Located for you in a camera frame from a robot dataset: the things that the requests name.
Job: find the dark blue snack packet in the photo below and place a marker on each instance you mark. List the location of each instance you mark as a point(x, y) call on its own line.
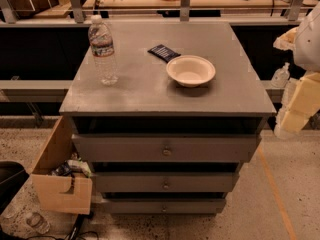
point(164, 53)

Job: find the trash in cardboard box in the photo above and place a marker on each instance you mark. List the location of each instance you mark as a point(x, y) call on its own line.
point(71, 166)

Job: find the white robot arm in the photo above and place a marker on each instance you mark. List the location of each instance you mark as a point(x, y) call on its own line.
point(306, 53)

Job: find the grey top drawer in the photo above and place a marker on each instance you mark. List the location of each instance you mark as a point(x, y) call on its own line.
point(157, 148)

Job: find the cardboard box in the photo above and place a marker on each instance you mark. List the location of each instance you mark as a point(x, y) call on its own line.
point(66, 194)

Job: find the grey metal railing frame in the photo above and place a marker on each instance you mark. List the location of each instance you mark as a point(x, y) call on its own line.
point(242, 11)

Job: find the grey bottom drawer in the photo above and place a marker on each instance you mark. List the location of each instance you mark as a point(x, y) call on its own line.
point(162, 206)

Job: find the grey drawer cabinet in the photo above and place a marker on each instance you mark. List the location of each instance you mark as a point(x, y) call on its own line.
point(146, 101)

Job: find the grey drawer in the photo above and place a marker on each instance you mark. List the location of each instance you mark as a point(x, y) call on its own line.
point(157, 148)
point(156, 182)
point(162, 206)

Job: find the hand sanitizer bottle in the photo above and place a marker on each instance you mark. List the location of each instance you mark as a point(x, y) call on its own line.
point(281, 76)

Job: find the grey middle drawer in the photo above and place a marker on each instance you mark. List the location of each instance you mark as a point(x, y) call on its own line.
point(156, 182)

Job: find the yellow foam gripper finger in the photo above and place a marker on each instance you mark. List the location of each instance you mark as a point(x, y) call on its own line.
point(300, 101)
point(286, 41)

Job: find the empty plastic bottle on floor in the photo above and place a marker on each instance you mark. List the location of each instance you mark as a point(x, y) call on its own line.
point(37, 222)

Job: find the clear plastic water bottle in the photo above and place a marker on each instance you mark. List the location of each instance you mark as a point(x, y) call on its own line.
point(102, 48)

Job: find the white paper bowl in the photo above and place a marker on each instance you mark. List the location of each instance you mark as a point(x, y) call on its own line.
point(190, 70)

